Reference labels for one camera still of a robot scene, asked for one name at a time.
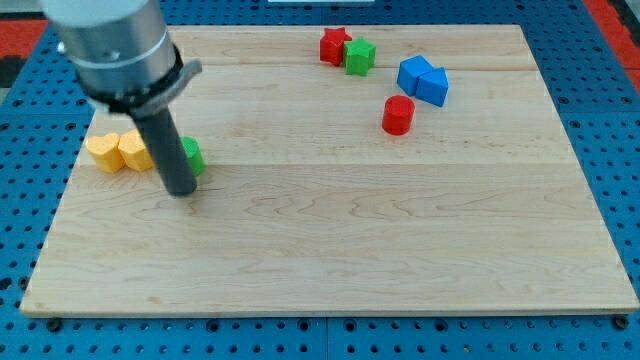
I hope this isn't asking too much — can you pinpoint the yellow heart block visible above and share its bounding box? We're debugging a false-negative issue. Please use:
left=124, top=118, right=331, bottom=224
left=85, top=133, right=125, bottom=174

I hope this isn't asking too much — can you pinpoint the yellow hexagon block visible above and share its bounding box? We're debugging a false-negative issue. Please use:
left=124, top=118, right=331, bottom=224
left=118, top=130, right=154, bottom=172

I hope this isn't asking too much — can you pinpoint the blue triangle block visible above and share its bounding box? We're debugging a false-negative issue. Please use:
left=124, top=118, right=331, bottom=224
left=415, top=67, right=449, bottom=107

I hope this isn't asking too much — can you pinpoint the blue cube block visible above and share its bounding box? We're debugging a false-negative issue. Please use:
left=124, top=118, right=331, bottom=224
left=396, top=55, right=434, bottom=96

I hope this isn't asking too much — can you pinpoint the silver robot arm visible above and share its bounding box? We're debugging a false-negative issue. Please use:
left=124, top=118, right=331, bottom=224
left=39, top=0, right=202, bottom=196

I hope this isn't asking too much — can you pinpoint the wooden board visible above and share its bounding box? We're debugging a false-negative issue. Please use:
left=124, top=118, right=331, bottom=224
left=21, top=25, right=639, bottom=318

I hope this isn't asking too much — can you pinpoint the red cylinder block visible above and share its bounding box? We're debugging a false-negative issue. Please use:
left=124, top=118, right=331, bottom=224
left=382, top=95, right=415, bottom=136

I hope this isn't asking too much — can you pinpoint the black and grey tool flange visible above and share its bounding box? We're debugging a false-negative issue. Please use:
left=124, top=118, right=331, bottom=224
left=87, top=45, right=202, bottom=117

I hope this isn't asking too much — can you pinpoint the green star block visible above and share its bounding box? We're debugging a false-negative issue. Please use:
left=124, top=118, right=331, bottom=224
left=343, top=37, right=377, bottom=76

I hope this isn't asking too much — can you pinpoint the green cylinder block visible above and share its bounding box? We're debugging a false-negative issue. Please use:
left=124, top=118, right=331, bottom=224
left=181, top=136, right=205, bottom=177

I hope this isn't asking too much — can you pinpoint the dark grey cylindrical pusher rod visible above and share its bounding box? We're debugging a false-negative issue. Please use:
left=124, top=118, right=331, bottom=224
left=132, top=108, right=197, bottom=197

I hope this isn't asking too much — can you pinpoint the red star block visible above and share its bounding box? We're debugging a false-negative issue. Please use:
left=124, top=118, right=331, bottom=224
left=319, top=27, right=352, bottom=67

